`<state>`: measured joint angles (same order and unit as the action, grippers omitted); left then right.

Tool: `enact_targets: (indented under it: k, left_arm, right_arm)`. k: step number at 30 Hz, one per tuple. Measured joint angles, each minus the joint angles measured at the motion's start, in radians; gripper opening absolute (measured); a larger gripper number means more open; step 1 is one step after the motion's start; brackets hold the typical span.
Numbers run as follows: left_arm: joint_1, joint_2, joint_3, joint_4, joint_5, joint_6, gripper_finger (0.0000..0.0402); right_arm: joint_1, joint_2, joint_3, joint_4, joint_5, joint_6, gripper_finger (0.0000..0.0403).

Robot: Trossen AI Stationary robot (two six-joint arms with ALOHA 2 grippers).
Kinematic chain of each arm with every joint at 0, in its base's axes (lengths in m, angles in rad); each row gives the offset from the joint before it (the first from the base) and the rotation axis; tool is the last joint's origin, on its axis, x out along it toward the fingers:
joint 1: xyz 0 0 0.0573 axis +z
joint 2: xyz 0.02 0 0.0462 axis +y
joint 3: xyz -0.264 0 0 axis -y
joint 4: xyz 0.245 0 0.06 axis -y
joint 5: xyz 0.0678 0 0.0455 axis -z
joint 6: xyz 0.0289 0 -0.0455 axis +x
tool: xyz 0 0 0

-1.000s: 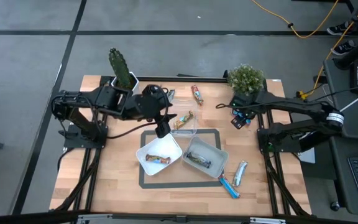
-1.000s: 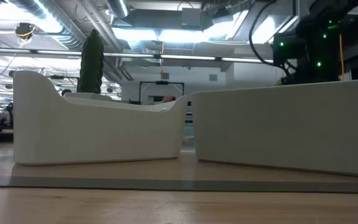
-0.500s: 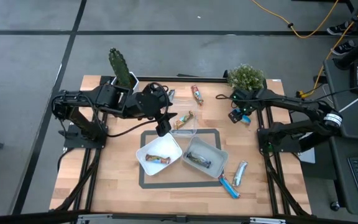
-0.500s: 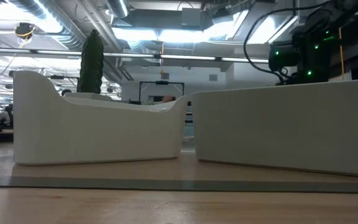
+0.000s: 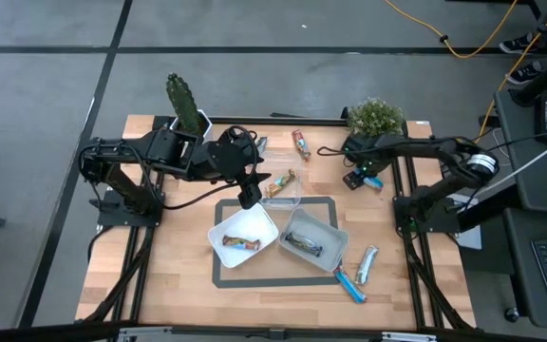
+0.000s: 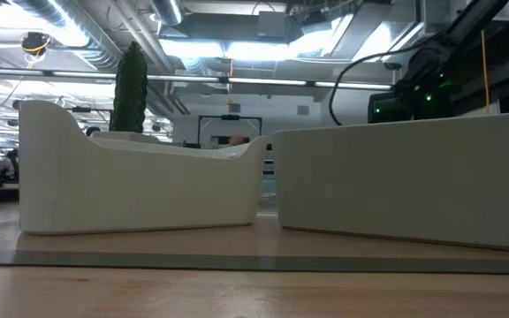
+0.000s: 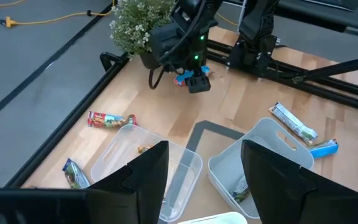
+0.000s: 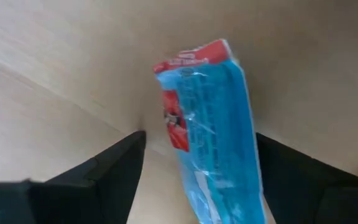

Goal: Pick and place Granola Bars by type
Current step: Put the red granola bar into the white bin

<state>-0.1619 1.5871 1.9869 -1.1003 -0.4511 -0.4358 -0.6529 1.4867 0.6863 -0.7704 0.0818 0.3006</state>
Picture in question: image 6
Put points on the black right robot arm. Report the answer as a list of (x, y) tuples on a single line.
[(458, 37)]

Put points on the clear plastic bin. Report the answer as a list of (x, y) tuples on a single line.
[(268, 192)]

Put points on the square wall vent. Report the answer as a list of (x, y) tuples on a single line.
[(303, 110), (234, 108)]

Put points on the long tube light bar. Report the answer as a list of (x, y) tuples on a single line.
[(263, 81)]

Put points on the tall green cactus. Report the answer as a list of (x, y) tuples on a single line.
[(130, 88)]

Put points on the person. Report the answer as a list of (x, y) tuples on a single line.
[(93, 130), (238, 140)]

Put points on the rectangular metal air duct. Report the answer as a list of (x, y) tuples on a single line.
[(219, 28)]

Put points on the small black device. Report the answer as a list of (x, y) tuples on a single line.
[(392, 66)]

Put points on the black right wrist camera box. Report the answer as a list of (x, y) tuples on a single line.
[(389, 107)]

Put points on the black rectangular stand frame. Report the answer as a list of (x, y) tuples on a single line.
[(230, 117)]

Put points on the round silver air duct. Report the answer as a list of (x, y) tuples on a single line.
[(168, 9)]

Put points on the white plastic bin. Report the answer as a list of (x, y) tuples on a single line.
[(139, 190), (404, 181)]

